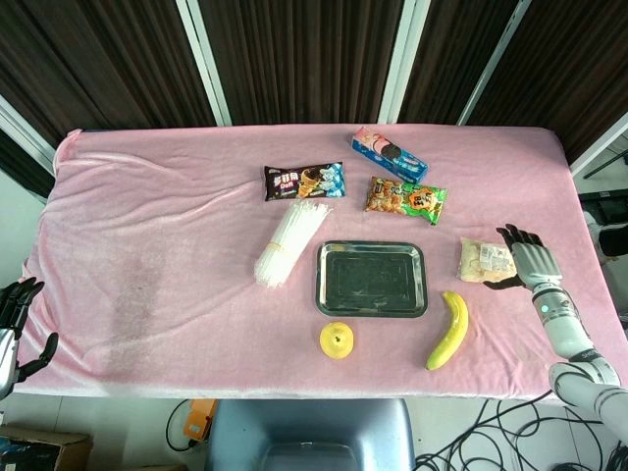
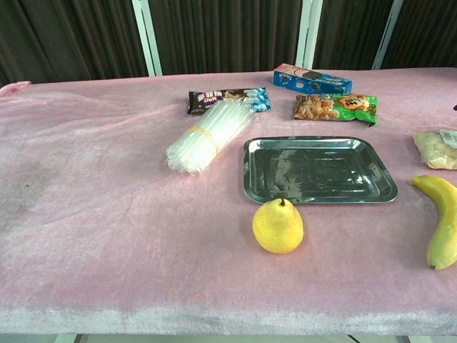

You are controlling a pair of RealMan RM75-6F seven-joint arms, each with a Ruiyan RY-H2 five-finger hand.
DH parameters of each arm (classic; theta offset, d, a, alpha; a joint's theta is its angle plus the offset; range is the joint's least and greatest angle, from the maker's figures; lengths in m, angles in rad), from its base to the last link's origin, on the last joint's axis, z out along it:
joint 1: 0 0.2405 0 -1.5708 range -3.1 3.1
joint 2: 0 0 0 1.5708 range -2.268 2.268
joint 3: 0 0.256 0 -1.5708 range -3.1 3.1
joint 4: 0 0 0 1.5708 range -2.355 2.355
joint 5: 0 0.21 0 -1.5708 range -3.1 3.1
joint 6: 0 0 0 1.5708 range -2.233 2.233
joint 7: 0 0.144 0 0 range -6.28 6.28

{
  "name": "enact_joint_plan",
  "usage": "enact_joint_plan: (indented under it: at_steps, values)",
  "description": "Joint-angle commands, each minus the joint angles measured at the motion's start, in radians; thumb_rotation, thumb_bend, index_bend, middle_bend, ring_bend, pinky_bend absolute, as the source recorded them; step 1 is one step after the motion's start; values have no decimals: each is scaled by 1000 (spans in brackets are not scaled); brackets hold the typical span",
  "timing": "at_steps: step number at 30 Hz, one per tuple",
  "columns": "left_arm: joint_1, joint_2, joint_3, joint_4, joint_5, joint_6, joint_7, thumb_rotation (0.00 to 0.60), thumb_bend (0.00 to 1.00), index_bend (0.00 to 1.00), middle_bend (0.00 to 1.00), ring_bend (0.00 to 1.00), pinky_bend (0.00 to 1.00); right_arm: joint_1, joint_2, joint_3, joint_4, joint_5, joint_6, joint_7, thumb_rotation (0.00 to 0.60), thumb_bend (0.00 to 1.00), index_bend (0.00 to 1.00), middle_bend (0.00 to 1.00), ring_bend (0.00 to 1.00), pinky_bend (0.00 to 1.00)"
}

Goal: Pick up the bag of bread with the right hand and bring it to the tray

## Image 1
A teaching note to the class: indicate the white noodle bundle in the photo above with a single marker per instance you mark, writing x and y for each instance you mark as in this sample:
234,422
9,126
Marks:
289,243

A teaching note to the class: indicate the rectangular metal tray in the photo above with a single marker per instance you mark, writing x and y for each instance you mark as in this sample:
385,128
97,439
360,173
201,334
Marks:
370,278

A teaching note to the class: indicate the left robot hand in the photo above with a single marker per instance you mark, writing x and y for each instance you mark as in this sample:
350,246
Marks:
15,319

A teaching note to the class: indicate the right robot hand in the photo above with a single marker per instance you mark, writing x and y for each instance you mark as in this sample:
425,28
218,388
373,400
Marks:
532,260

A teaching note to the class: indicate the clear bag of pastries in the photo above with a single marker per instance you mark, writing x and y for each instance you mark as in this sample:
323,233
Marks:
486,260

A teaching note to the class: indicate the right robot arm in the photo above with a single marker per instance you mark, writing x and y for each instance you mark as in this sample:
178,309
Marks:
574,343

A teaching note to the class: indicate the black equipment case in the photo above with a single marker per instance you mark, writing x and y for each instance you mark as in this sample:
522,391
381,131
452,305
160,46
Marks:
606,221

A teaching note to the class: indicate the yellow apple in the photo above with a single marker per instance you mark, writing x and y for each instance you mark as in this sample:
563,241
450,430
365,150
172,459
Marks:
336,339

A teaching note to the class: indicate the pink table cloth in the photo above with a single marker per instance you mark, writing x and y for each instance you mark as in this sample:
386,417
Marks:
196,275

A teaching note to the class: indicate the orange power strip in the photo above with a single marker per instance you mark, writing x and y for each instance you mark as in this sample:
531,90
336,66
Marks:
201,417

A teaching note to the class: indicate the orange green snack bag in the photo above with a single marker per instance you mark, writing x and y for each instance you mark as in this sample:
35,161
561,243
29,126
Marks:
404,199

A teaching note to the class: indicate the blue pink cookie box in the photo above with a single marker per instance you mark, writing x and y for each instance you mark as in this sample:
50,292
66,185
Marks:
390,154

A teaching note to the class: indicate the dark ice cream cone package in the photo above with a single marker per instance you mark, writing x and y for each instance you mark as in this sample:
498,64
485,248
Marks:
304,182

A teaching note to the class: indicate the yellow banana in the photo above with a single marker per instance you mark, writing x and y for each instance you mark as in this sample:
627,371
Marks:
449,331

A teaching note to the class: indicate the dark folding screen panels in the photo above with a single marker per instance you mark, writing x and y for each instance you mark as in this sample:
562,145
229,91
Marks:
304,59

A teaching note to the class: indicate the cardboard box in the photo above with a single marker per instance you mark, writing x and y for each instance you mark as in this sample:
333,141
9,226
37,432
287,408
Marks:
41,449

